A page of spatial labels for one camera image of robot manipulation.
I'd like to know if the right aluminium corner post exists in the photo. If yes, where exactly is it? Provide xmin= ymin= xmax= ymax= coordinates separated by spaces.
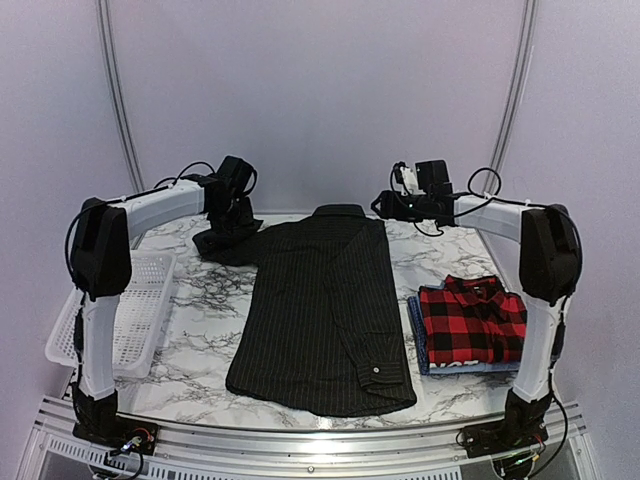
xmin=490 ymin=0 xmax=539 ymax=171

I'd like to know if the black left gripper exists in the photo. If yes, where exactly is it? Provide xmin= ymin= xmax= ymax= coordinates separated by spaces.
xmin=207 ymin=196 xmax=253 ymax=234

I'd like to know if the black pinstriped long sleeve shirt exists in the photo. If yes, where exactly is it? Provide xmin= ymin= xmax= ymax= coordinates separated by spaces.
xmin=194 ymin=204 xmax=417 ymax=417

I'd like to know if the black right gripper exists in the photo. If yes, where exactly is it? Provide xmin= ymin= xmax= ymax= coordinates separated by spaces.
xmin=370 ymin=191 xmax=432 ymax=223

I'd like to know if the aluminium front frame rail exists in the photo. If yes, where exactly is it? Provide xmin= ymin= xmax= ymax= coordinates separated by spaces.
xmin=14 ymin=394 xmax=601 ymax=480

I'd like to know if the light blue folded shirt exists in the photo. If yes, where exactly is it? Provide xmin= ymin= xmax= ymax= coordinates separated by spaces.
xmin=419 ymin=361 xmax=520 ymax=375

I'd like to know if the blue checked folded shirt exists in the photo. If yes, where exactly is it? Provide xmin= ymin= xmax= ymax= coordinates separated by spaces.
xmin=407 ymin=296 xmax=430 ymax=376

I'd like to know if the white plastic laundry basket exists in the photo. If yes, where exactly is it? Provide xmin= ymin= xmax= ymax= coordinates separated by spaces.
xmin=45 ymin=250 xmax=176 ymax=379

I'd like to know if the left aluminium corner post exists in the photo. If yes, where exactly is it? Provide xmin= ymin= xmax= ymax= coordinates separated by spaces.
xmin=95 ymin=0 xmax=145 ymax=193

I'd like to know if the aluminium corner post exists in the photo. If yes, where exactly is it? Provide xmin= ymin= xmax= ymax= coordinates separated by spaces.
xmin=95 ymin=0 xmax=145 ymax=193
xmin=490 ymin=0 xmax=539 ymax=171

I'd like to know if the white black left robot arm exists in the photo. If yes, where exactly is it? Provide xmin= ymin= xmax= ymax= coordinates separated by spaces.
xmin=65 ymin=172 xmax=257 ymax=455

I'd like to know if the red black plaid shirt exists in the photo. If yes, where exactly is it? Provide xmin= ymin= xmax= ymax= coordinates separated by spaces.
xmin=418 ymin=275 xmax=527 ymax=367

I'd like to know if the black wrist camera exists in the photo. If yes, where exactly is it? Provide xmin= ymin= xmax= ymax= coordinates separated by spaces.
xmin=392 ymin=159 xmax=453 ymax=196
xmin=216 ymin=155 xmax=258 ymax=197

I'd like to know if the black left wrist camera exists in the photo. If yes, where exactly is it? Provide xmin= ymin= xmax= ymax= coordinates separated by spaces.
xmin=216 ymin=155 xmax=258 ymax=197

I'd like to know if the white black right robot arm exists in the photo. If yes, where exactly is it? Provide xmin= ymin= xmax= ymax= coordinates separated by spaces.
xmin=371 ymin=187 xmax=582 ymax=458

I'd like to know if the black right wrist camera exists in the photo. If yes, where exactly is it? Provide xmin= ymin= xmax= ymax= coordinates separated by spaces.
xmin=392 ymin=159 xmax=453 ymax=196

